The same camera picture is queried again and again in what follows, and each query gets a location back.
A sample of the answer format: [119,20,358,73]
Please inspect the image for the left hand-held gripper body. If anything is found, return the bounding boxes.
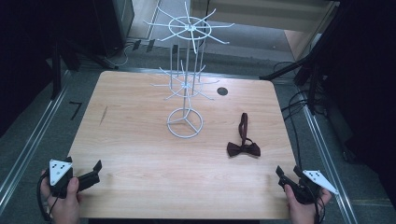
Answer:
[49,156,75,200]

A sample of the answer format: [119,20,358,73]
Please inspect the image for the dark red bow tie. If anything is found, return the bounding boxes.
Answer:
[226,112,262,158]

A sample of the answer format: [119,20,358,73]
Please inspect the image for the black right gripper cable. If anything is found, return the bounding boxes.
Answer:
[312,189,327,224]

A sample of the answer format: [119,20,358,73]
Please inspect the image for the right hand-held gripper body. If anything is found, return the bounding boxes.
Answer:
[286,169,340,205]

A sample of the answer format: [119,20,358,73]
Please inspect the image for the person's left hand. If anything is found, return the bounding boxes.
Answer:
[40,169,81,224]

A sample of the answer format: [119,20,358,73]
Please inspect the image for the black floor cables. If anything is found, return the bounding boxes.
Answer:
[272,60,326,171]

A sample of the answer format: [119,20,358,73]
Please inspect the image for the aluminium floor rail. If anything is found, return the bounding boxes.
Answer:
[0,69,71,207]
[302,105,360,224]

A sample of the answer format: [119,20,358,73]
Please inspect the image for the white floor cable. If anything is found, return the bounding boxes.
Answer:
[104,41,139,68]

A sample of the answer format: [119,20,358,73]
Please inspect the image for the white wire rack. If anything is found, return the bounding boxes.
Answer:
[143,1,235,139]

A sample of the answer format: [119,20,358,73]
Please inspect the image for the person's right hand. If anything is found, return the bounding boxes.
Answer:
[284,184,332,224]

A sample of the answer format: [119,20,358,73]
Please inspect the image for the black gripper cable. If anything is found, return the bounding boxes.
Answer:
[312,189,327,224]
[36,173,60,222]

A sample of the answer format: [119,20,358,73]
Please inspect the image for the dark cabinet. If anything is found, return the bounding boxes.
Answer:
[90,0,135,58]

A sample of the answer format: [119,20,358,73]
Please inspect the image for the black metal stand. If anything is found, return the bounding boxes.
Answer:
[259,6,347,117]
[49,36,120,101]

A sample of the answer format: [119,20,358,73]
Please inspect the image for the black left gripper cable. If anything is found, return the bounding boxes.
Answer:
[36,173,60,222]

